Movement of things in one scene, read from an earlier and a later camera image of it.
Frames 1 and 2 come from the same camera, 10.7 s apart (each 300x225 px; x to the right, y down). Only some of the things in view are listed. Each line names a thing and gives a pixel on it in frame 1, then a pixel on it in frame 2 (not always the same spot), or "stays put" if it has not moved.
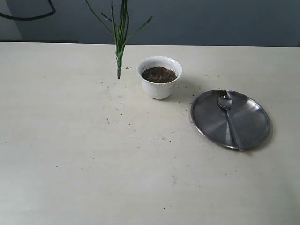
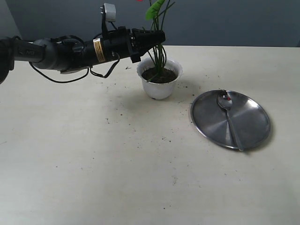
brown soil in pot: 159,75 stays put
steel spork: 225,102 stays put
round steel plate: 212,123 stays put
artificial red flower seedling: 120,32 -> 158,54
